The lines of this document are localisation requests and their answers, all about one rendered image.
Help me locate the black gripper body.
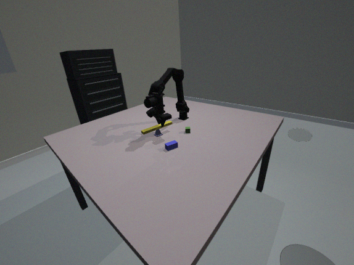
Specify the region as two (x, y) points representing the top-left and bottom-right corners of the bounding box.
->
(154, 104), (171, 121)

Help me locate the yellow bar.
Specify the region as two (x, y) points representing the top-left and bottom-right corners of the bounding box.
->
(141, 121), (172, 134)

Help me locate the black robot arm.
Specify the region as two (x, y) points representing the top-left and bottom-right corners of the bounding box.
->
(144, 68), (189, 120)

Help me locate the blue rectangular block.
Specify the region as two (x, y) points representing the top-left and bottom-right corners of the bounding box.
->
(165, 141), (178, 151)

